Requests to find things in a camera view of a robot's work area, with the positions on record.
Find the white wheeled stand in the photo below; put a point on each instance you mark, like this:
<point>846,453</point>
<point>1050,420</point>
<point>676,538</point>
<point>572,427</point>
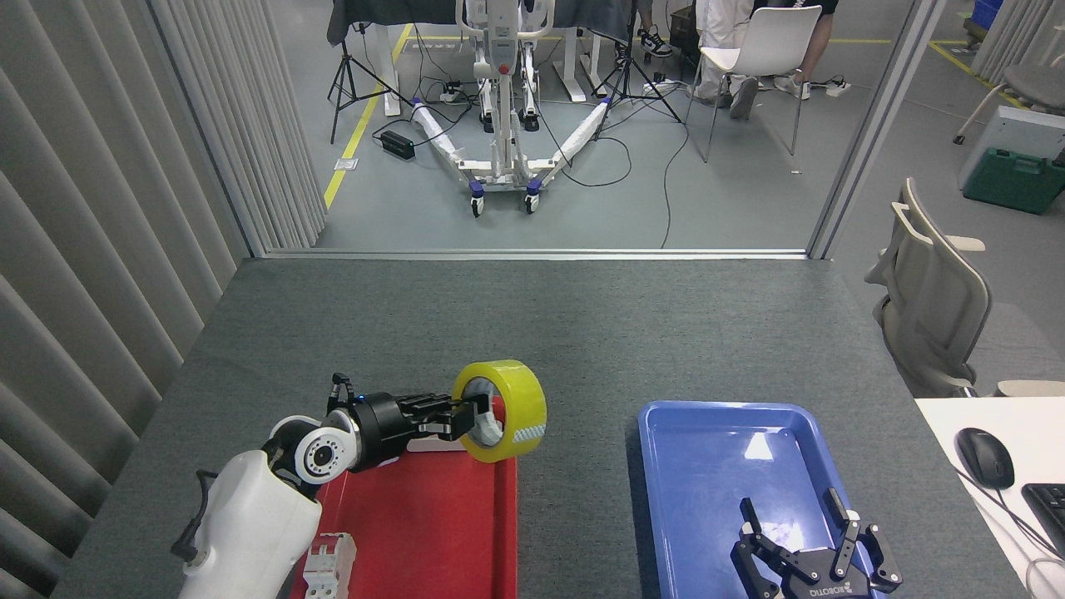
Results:
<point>502,125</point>

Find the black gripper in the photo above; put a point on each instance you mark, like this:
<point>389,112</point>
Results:
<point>383,428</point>
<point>824,578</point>

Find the white chair with metal legs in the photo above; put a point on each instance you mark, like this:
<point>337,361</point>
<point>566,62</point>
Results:
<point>774,42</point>

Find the silver frame post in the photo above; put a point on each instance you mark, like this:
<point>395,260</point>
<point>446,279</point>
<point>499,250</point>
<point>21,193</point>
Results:
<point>874,125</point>

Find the blue plastic tray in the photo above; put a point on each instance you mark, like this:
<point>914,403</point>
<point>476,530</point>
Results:
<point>707,499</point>

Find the silver frame rail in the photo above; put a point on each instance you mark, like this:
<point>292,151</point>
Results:
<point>532,254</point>

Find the black computer mouse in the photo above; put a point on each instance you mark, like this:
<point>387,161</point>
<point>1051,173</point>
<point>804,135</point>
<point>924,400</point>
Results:
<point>984,457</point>

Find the black tripod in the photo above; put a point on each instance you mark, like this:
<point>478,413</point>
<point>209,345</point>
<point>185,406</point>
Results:
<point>628,79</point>
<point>345,79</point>

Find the blue bin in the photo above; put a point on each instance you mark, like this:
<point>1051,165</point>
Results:
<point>988,15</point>

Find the green plastic case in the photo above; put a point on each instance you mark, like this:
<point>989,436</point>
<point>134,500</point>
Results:
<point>1011,179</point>

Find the white power strip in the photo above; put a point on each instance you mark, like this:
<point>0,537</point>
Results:
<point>452,93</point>
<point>657,85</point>
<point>837,87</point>

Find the black keyboard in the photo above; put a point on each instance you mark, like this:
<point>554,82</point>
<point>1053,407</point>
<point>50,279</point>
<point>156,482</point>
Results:
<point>1050,512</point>

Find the white desk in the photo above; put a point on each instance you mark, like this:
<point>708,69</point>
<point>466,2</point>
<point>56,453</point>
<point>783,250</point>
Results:
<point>998,532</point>

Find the beige office chair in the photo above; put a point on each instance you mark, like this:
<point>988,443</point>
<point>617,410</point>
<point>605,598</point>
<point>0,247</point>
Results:
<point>932,308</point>

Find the white circuit breaker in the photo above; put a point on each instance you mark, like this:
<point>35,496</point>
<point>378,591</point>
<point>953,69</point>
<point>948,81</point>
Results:
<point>329,566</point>

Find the black power adapter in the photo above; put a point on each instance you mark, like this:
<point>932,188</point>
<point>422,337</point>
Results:
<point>398,145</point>

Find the grey box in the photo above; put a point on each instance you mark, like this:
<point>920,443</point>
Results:
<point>1023,129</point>

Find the grey padded chair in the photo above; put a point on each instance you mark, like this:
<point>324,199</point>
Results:
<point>1036,83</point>

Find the grey vertical blinds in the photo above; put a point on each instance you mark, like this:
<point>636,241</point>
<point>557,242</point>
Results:
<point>83,249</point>

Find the red plastic tray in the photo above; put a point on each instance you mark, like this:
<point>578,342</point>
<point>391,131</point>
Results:
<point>433,532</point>

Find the person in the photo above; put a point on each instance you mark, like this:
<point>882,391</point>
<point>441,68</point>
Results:
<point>653,40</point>
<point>724,25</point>
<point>819,33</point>

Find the yellow tape roll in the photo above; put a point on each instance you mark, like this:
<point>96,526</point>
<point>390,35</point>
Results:
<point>520,408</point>

